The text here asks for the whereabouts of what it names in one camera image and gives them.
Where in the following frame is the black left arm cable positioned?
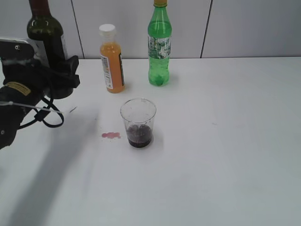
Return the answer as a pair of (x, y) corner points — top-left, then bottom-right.
(16, 70), (64, 129)

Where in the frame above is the transparent plastic cup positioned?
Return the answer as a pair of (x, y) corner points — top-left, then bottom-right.
(120, 98), (157, 148)

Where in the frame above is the red wine spill stain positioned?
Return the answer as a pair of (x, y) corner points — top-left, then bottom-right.
(101, 132), (121, 139)

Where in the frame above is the green soda bottle yellow cap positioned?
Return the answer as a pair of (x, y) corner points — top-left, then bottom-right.
(148, 0), (172, 87)

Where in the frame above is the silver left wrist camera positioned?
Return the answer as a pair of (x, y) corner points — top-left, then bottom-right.
(0, 37), (49, 67)

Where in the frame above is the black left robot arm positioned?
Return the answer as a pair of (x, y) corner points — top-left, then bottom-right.
(0, 37), (80, 148)

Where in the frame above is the orange juice bottle white cap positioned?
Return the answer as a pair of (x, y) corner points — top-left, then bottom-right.
(99, 24), (125, 93)

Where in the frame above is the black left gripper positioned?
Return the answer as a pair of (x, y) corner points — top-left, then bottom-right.
(2, 56), (80, 99)

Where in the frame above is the dark red wine bottle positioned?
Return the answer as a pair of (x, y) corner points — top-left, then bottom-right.
(27, 0), (67, 69)

